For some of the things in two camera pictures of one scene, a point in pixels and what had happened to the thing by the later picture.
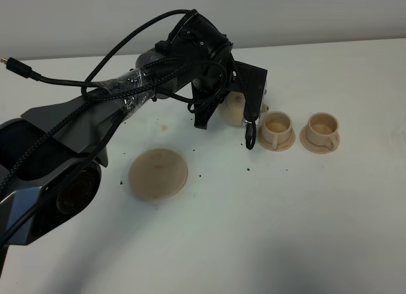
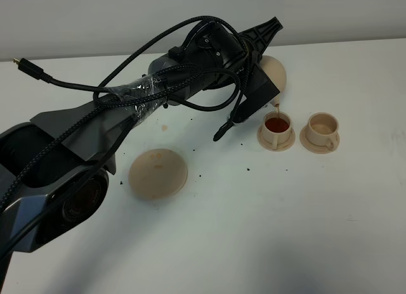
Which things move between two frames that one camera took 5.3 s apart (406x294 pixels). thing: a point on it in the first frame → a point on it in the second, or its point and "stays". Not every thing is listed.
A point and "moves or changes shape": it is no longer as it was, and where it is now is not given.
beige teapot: x=233 y=108 moves or changes shape
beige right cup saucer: x=313 y=148 stays
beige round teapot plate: x=157 y=173 stays
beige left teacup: x=276 y=127 stays
